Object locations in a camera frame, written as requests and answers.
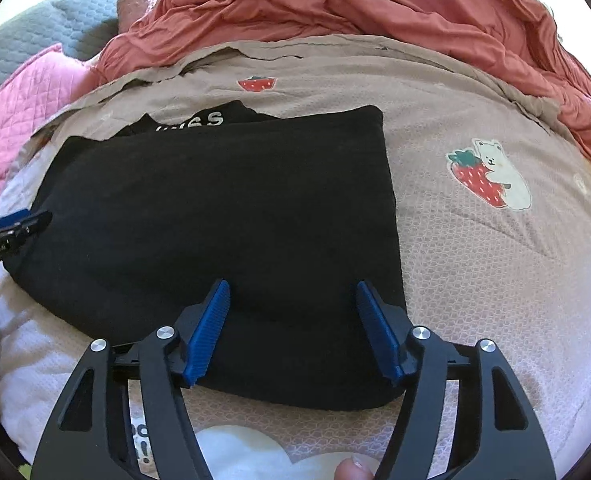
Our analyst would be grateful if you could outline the beige strawberry print blanket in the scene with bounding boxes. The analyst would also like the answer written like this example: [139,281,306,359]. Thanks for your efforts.
[0,34,591,480]

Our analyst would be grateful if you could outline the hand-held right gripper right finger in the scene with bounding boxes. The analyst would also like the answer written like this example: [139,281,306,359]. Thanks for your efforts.
[355,280,559,480]

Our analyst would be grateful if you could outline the salmon red duvet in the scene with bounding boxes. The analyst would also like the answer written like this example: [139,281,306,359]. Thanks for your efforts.
[98,0,591,181]

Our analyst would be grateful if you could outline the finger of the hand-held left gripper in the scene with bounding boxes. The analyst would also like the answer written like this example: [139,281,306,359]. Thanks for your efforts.
[0,208,35,228]
[0,211,53,251]

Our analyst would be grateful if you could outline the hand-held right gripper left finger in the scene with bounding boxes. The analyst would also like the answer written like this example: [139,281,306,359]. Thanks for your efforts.
[30,279,232,480]

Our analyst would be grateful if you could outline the grey quilted pillow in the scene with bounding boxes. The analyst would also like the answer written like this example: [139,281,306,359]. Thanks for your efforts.
[0,0,172,107]

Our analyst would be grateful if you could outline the pink textured pillow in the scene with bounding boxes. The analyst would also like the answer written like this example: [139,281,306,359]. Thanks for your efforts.
[116,0,165,35]

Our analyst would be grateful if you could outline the person's right hand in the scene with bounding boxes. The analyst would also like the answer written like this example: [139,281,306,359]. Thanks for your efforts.
[334,456,376,480]

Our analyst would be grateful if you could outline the pink quilted blanket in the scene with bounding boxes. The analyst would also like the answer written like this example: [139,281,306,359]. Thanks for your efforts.
[0,44,103,217]

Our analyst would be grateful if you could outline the black shirt with orange patches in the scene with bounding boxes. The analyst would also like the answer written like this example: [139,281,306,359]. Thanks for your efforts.
[2,100,409,411]

